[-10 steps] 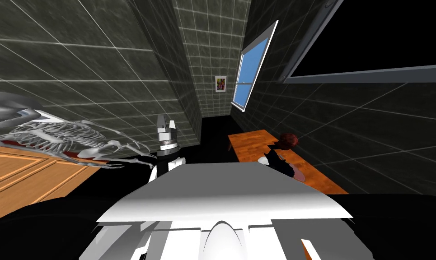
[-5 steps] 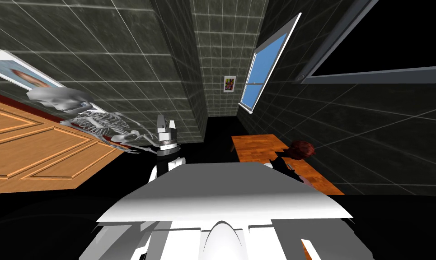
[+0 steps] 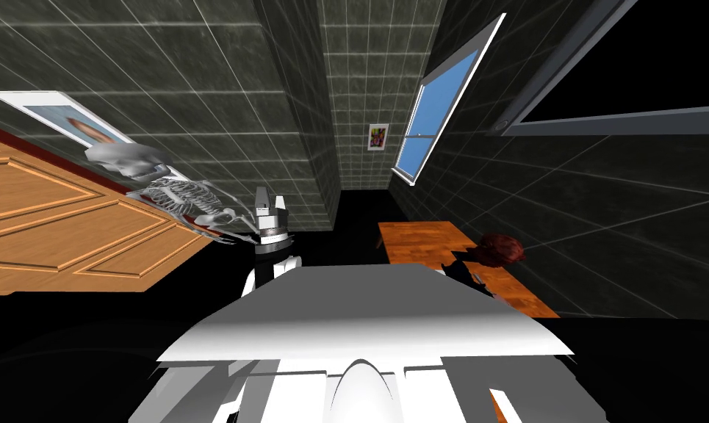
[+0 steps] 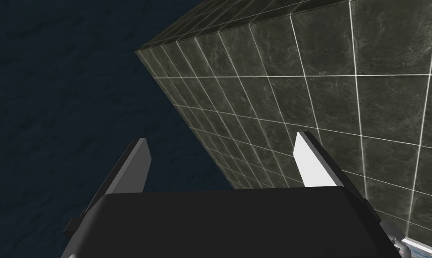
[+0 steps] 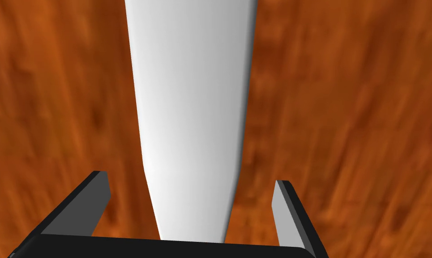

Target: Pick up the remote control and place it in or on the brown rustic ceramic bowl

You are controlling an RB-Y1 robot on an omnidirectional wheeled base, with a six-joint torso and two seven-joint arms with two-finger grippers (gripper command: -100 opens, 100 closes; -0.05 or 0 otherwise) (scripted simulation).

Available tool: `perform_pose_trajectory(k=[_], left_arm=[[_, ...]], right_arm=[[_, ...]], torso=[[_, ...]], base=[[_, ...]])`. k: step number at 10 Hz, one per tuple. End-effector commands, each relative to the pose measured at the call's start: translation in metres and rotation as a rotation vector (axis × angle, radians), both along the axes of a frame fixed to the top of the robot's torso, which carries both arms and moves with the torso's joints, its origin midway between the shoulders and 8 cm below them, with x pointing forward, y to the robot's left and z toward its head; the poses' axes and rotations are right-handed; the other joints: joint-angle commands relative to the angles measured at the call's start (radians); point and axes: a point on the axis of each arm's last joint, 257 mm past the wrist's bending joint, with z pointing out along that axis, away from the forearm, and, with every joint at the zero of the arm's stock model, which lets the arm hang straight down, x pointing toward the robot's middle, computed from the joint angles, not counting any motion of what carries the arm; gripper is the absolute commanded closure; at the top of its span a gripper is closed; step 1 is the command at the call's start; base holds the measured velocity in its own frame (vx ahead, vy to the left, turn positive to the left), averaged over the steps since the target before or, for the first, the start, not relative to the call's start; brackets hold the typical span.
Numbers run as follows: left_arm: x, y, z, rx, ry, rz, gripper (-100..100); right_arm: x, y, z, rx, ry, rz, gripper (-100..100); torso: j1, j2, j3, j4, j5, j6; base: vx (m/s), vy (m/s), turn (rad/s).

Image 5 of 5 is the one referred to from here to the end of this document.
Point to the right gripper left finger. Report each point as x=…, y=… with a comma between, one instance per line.
x=80, y=208

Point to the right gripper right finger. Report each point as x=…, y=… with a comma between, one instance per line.
x=286, y=222

